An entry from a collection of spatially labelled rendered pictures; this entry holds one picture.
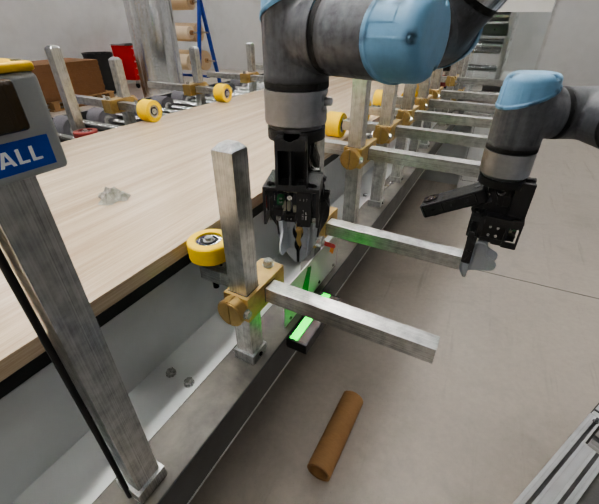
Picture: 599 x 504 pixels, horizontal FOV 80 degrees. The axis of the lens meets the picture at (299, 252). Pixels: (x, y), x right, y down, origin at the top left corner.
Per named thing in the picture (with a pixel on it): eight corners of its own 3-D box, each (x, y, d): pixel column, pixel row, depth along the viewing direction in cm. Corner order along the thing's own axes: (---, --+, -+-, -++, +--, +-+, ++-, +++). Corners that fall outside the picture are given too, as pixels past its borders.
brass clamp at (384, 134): (401, 135, 118) (403, 119, 115) (389, 145, 108) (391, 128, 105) (382, 132, 120) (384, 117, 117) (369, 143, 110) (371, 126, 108)
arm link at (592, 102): (651, 153, 50) (573, 154, 50) (595, 132, 60) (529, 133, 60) (683, 92, 46) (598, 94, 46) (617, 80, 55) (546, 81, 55)
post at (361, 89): (355, 239, 107) (374, 58, 81) (351, 245, 105) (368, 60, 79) (344, 237, 109) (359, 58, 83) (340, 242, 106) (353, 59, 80)
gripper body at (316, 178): (262, 228, 47) (256, 135, 40) (275, 200, 54) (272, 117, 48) (320, 232, 46) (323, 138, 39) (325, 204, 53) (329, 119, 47)
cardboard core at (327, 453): (364, 396, 131) (330, 472, 109) (362, 409, 136) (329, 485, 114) (344, 387, 135) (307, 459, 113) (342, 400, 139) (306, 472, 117)
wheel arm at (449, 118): (500, 127, 122) (504, 116, 120) (500, 130, 119) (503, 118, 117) (361, 112, 142) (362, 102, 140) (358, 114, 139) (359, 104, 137)
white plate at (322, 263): (336, 264, 94) (338, 231, 88) (286, 328, 75) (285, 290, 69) (334, 264, 94) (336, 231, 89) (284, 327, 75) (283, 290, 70)
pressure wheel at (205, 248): (232, 271, 75) (226, 223, 69) (240, 294, 69) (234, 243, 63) (193, 279, 73) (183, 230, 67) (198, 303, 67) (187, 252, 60)
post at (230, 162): (265, 374, 74) (247, 140, 48) (255, 387, 71) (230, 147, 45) (251, 367, 75) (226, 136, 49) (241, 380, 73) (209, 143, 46)
